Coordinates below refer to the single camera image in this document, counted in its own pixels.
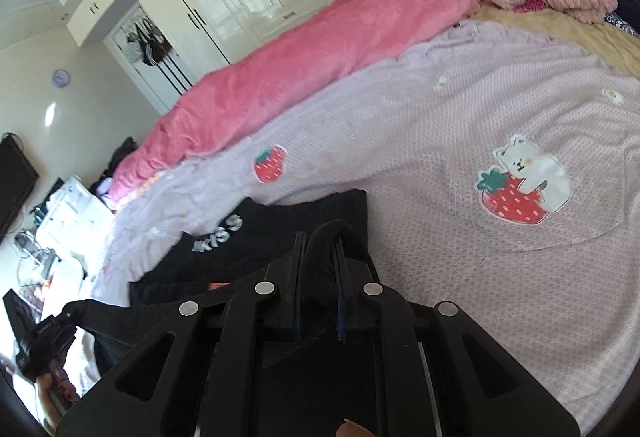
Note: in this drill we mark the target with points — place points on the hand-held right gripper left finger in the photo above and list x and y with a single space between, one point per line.
298 317

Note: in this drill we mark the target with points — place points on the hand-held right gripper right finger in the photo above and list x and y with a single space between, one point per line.
342 317

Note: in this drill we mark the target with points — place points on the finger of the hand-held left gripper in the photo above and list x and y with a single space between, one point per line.
75 309

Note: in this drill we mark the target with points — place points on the black sweater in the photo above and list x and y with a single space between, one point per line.
280 227

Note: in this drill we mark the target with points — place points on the pile of dark clothes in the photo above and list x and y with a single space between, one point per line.
120 157

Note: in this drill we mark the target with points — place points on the person's left hand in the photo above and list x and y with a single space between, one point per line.
57 392

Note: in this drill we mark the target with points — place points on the person's right hand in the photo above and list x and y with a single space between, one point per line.
352 429

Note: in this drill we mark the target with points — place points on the white desk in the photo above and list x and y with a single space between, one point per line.
70 217

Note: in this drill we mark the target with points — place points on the black television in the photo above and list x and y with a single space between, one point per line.
15 182

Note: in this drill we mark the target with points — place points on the lilac strawberry print bedsheet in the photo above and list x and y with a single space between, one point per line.
425 127

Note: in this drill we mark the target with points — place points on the white door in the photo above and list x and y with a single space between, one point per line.
150 77

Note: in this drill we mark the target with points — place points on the pink quilt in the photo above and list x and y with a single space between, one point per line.
300 57

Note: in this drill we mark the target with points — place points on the hanging bags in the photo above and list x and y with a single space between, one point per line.
147 42

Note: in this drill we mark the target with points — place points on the yellow blanket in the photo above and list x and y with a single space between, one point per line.
565 37

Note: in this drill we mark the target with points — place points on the dark blue patterned cloth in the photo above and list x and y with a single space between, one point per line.
622 23

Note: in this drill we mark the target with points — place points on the purple wall clock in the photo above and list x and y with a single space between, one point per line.
60 77

